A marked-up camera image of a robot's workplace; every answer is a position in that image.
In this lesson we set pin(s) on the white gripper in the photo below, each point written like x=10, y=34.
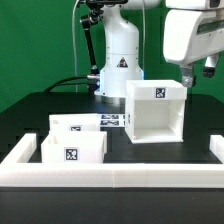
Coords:
x=190, y=36

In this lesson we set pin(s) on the white drawer cabinet box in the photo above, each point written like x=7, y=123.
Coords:
x=154, y=111

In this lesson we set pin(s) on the white drawer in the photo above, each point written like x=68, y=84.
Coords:
x=74, y=122
x=74, y=147

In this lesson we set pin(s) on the white front drawer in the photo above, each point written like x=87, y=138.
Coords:
x=74, y=147

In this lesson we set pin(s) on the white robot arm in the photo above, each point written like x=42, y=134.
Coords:
x=122, y=43

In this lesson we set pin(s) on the marker tag sheet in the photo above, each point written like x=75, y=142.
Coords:
x=112, y=120

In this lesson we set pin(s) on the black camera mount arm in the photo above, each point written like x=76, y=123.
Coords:
x=90, y=36

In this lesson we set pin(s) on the white fence wall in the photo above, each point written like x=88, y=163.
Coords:
x=17, y=171

